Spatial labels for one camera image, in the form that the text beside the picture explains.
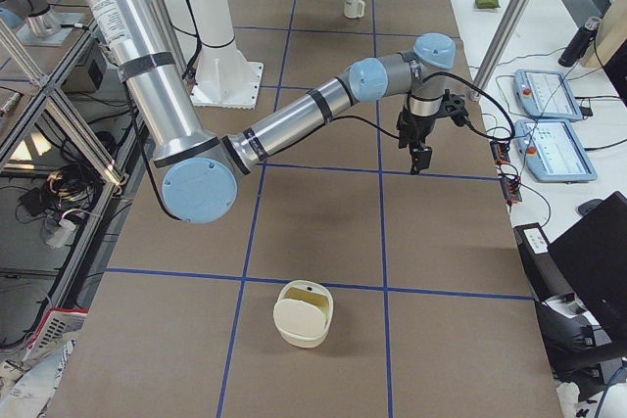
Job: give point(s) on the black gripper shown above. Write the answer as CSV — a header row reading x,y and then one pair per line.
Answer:
x,y
414,129

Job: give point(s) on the white ceramic mug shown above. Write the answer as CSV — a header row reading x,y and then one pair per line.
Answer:
x,y
354,9

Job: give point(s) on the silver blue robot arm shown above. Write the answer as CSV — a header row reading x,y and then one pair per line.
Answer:
x,y
202,170

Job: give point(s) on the green bean bag pouch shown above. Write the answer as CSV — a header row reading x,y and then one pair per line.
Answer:
x,y
487,4

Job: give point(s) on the lower teach pendant tablet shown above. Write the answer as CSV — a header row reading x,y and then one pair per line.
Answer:
x,y
552,152

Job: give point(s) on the teach pendant tablet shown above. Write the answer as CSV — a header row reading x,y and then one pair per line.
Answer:
x,y
545,94
552,152

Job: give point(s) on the upper teach pendant tablet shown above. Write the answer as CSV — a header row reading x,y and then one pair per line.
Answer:
x,y
545,94

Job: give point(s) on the black computer mouse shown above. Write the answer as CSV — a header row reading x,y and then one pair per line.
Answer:
x,y
586,207

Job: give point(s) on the cream swing-lid trash bin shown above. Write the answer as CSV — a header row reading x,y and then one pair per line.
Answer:
x,y
303,313

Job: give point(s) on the black laptop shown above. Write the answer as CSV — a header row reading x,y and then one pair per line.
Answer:
x,y
591,255

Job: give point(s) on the black water bottle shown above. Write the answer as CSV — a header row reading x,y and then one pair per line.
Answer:
x,y
580,42

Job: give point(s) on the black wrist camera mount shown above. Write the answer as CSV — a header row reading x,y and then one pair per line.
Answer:
x,y
453,106

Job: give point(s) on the white central pedestal column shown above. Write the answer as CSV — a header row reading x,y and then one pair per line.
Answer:
x,y
224,78

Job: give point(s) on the aluminium frame post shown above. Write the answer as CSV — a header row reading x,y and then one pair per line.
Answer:
x,y
513,13

